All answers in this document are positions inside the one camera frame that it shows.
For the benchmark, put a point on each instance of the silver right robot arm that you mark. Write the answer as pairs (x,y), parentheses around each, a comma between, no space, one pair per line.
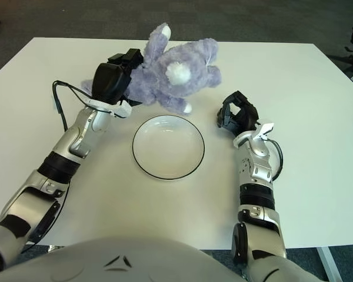
(259,167)

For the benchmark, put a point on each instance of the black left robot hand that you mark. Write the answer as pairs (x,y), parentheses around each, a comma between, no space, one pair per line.
(109,82)

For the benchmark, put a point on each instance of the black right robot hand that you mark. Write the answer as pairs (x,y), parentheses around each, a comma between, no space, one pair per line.
(247,117)

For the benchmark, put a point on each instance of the purple plush bunny doll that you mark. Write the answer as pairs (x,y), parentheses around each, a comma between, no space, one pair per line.
(164,76)

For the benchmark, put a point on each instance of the white plate with black rim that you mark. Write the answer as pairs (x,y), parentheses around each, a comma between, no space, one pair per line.
(167,147)

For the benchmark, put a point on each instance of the white table leg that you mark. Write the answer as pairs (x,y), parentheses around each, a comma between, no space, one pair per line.
(329,264)

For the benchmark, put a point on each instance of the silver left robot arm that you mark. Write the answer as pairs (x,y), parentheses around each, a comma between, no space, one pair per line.
(79,138)

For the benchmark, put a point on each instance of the silver robot torso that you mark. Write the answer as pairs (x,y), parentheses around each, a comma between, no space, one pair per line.
(135,261)

